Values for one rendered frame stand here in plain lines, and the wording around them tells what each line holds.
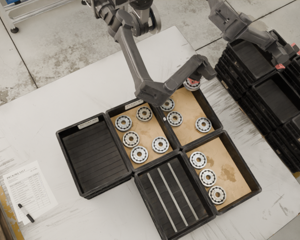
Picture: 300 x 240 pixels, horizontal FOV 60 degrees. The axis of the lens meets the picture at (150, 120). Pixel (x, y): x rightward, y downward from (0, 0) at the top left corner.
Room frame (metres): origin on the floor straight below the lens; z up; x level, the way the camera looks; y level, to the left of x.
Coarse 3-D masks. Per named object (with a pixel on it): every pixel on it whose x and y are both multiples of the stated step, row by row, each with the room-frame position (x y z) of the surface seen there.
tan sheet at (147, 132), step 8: (144, 104) 0.70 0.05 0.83; (128, 112) 0.62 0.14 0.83; (152, 112) 0.66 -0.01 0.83; (112, 120) 0.55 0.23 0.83; (136, 120) 0.58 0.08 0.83; (152, 120) 0.60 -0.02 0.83; (136, 128) 0.53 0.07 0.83; (144, 128) 0.54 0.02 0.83; (152, 128) 0.55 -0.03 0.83; (160, 128) 0.56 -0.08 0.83; (120, 136) 0.46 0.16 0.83; (144, 136) 0.49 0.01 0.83; (152, 136) 0.50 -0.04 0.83; (144, 144) 0.44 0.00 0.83; (160, 144) 0.46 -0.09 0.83; (128, 152) 0.37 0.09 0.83; (152, 152) 0.40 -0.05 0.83; (168, 152) 0.42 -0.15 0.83
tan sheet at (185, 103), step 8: (184, 88) 0.87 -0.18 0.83; (176, 96) 0.80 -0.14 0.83; (184, 96) 0.81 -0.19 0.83; (192, 96) 0.82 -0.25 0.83; (176, 104) 0.74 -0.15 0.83; (184, 104) 0.75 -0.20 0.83; (192, 104) 0.77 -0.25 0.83; (184, 112) 0.70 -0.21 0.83; (192, 112) 0.71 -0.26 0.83; (200, 112) 0.72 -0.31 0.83; (184, 120) 0.64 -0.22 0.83; (192, 120) 0.65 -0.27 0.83; (176, 128) 0.58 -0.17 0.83; (184, 128) 0.59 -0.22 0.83; (192, 128) 0.60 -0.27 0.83; (184, 136) 0.54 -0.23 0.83; (192, 136) 0.55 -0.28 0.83; (200, 136) 0.56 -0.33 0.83; (184, 144) 0.49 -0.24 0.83
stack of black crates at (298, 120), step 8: (296, 120) 0.98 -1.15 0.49; (280, 128) 0.92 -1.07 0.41; (288, 128) 0.89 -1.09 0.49; (296, 128) 0.87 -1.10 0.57; (272, 136) 0.90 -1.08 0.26; (280, 136) 0.87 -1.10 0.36; (288, 136) 0.85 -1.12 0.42; (296, 136) 0.84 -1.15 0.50; (272, 144) 0.86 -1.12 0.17; (280, 144) 0.84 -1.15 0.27; (288, 144) 0.81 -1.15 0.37; (296, 144) 0.79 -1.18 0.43; (280, 152) 0.79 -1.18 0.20; (288, 152) 0.77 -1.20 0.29; (296, 152) 0.75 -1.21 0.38; (288, 160) 0.72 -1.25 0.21; (296, 160) 0.71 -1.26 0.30; (296, 168) 0.66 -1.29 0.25
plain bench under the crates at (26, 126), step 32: (160, 32) 1.40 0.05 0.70; (96, 64) 1.00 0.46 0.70; (160, 64) 1.11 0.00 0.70; (32, 96) 0.66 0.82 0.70; (64, 96) 0.70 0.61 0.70; (96, 96) 0.75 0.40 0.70; (128, 96) 0.80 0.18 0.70; (224, 96) 0.95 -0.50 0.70; (0, 128) 0.40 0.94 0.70; (32, 128) 0.44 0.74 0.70; (224, 128) 0.70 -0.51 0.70; (0, 160) 0.20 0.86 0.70; (32, 160) 0.23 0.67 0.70; (64, 160) 0.27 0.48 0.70; (256, 160) 0.52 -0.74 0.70; (64, 192) 0.09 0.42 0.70; (128, 192) 0.16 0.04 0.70; (288, 192) 0.35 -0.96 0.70; (32, 224) -0.12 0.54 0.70; (64, 224) -0.09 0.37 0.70; (96, 224) -0.05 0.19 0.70; (128, 224) -0.02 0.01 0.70; (224, 224) 0.08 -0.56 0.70; (256, 224) 0.12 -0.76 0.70
